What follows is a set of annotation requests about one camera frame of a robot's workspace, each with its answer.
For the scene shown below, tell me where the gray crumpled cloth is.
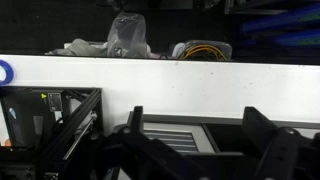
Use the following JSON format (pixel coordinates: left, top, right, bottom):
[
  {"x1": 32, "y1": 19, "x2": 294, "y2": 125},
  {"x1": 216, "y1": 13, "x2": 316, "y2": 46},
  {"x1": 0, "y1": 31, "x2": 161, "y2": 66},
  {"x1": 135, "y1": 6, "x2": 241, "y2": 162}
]
[{"x1": 45, "y1": 38, "x2": 109, "y2": 57}]

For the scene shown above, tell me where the white toy oven door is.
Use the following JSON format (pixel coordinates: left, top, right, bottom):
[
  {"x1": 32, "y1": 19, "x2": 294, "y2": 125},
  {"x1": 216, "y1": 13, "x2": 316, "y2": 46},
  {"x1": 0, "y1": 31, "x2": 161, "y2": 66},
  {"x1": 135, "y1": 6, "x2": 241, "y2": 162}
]
[{"x1": 142, "y1": 121, "x2": 218, "y2": 155}]

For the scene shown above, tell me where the blue ring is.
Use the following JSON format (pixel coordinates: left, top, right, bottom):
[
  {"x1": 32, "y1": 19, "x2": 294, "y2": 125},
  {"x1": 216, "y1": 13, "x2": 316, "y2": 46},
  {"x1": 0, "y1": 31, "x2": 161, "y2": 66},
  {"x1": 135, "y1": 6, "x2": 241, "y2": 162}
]
[{"x1": 0, "y1": 59, "x2": 16, "y2": 86}]

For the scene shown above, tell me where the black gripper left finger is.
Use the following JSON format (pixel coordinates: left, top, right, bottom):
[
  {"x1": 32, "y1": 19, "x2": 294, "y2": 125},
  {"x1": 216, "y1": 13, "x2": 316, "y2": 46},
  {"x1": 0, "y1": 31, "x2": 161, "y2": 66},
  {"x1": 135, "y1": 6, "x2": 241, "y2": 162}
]
[{"x1": 99, "y1": 105, "x2": 211, "y2": 180}]

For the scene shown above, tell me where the black white toy kitchen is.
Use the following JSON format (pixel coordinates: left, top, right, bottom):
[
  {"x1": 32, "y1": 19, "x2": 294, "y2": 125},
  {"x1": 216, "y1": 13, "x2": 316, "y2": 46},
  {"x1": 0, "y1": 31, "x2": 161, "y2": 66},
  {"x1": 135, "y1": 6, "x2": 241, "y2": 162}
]
[{"x1": 111, "y1": 111, "x2": 320, "y2": 180}]

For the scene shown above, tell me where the yellow cable bundle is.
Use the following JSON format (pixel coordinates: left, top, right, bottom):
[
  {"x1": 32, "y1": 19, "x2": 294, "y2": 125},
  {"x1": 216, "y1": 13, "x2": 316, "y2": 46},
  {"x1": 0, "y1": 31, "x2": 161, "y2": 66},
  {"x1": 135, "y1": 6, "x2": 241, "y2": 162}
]
[{"x1": 172, "y1": 39, "x2": 233, "y2": 62}]

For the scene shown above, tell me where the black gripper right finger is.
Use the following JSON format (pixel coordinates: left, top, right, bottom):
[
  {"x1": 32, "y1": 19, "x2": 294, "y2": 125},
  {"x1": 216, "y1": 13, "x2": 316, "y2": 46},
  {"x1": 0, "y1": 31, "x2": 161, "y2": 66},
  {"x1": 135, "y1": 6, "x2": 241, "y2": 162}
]
[{"x1": 242, "y1": 106, "x2": 320, "y2": 180}]

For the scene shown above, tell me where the clear plastic bag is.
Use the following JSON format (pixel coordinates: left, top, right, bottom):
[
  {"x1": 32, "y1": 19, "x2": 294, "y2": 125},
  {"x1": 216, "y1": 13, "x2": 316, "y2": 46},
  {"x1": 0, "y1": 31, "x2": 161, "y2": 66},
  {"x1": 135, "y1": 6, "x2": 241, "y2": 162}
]
[{"x1": 106, "y1": 12, "x2": 148, "y2": 58}]

